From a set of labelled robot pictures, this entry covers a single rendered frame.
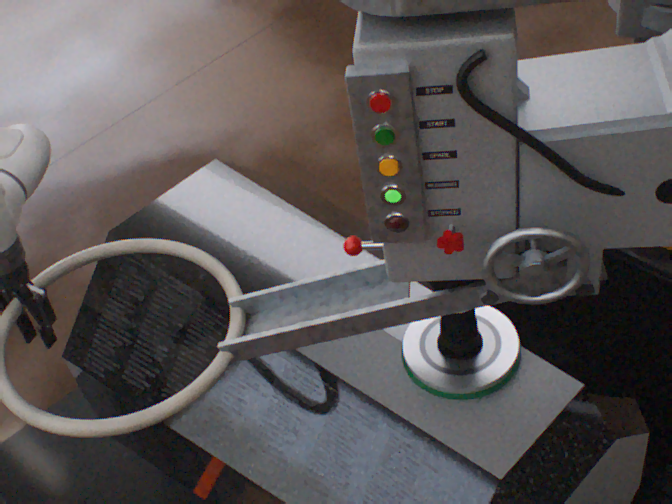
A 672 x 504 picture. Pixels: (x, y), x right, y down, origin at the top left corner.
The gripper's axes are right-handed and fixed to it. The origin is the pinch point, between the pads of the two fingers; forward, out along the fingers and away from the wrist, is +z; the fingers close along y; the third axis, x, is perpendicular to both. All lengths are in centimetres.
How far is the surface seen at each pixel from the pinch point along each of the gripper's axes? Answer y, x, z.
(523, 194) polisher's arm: 96, 9, -52
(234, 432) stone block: 44.5, -2.1, 14.0
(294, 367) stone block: 56, 7, 0
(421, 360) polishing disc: 80, 11, -7
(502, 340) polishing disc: 93, 19, -8
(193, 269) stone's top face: 23.8, 25.5, -0.5
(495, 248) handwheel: 93, 1, -48
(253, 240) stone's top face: 33.3, 36.9, -1.5
